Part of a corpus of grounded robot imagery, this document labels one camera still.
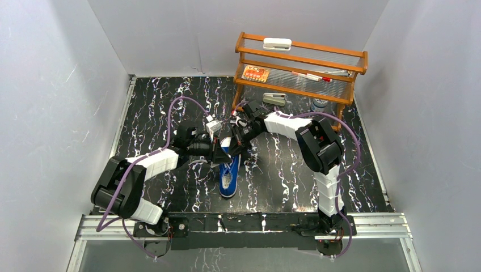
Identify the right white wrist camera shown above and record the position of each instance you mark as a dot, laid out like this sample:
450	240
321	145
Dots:
236	120

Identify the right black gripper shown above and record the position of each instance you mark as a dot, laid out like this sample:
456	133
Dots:
235	149

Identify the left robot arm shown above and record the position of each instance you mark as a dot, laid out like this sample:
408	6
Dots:
120	186

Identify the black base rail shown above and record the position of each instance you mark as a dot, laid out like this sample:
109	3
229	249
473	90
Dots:
197	230

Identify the grey stapler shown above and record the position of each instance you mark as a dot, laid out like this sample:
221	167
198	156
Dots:
277	99

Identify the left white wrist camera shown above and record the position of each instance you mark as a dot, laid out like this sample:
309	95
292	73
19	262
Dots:
213	126

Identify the orange snack packet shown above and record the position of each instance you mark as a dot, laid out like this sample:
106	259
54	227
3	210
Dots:
255	73

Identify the wooden shelf rack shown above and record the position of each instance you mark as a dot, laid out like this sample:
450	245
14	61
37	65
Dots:
298	68

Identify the small bottle on shelf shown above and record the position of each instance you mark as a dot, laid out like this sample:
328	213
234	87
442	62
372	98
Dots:
319	105

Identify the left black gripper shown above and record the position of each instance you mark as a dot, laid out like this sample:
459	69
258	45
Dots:
216	153

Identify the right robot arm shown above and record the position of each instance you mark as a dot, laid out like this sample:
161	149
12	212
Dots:
320	146

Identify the blue canvas sneaker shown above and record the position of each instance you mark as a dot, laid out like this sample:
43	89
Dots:
229	177

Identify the white shoelace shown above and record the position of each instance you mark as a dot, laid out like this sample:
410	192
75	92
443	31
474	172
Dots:
225	145

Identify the white box top shelf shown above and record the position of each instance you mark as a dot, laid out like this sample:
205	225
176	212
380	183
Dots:
277	44

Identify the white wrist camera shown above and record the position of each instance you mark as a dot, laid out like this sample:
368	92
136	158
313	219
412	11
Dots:
213	126
236	120

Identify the red white marker pen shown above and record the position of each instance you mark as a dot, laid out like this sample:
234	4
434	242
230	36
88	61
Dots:
312	77

